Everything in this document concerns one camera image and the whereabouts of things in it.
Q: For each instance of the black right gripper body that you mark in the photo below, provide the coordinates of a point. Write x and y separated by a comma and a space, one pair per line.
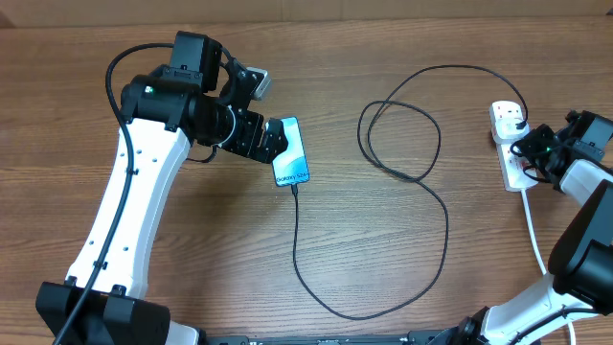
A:
538, 143

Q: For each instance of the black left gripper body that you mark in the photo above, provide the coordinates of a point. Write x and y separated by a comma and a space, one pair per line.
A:
244, 137

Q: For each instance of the blue Galaxy smartphone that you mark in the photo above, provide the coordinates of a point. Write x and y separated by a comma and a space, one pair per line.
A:
290, 167

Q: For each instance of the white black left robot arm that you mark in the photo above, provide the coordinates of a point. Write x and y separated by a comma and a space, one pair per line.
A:
200, 97

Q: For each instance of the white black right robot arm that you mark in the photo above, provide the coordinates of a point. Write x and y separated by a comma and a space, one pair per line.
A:
578, 283

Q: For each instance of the white charger plug adapter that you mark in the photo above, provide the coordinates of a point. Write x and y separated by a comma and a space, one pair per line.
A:
506, 130

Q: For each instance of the white power strip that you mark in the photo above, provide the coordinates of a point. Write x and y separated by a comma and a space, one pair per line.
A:
514, 178

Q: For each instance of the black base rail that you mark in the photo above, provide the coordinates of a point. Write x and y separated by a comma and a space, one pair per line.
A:
428, 337

